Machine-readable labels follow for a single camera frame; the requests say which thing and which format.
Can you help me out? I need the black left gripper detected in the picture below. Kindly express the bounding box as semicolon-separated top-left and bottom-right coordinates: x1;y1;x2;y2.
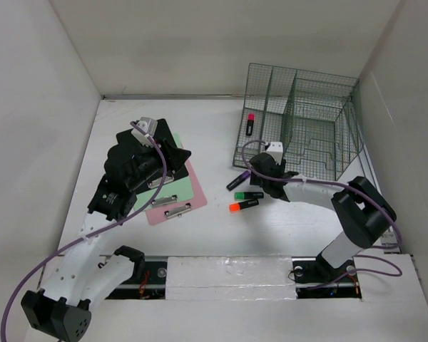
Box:
126;135;190;190

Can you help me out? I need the purple capped black highlighter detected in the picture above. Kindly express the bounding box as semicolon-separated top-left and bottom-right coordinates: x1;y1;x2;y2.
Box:
226;170;250;191

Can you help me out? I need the green capped black highlighter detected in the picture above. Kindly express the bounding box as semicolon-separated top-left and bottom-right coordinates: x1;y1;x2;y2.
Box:
234;192;264;200

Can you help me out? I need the orange capped black highlighter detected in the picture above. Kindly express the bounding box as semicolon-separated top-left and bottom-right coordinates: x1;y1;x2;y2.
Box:
229;199;259;212

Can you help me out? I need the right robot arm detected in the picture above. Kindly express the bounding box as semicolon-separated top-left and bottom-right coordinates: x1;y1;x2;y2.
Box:
246;152;397;289

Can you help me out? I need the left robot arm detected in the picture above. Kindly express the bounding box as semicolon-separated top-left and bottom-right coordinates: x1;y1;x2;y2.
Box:
21;137;191;341

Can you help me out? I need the black clipboard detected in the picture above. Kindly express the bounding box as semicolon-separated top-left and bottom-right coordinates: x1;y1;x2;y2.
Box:
104;119;191;194

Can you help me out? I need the green clipboard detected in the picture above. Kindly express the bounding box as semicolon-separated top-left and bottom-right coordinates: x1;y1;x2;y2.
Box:
130;133;195;217

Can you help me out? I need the pink capped black highlighter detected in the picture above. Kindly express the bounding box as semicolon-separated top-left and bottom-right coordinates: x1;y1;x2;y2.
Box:
245;113;255;137

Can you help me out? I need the pink clipboard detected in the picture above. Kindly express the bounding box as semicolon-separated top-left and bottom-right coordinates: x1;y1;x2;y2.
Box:
146;162;208;226

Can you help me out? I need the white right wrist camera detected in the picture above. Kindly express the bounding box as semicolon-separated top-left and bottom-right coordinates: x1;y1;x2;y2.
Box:
265;142;284;165

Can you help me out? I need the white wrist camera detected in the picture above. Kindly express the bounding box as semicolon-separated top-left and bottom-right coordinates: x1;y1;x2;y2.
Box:
265;142;284;165
131;117;158;147

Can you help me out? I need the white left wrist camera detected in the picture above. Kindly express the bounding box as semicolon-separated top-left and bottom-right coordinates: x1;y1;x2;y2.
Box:
131;117;158;147

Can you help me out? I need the green wire mesh organizer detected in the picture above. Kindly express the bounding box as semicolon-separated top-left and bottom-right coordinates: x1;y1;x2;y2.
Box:
233;63;364;181

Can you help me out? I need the black mounting rail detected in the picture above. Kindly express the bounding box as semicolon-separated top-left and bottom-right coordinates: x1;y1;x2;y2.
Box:
109;256;362;301

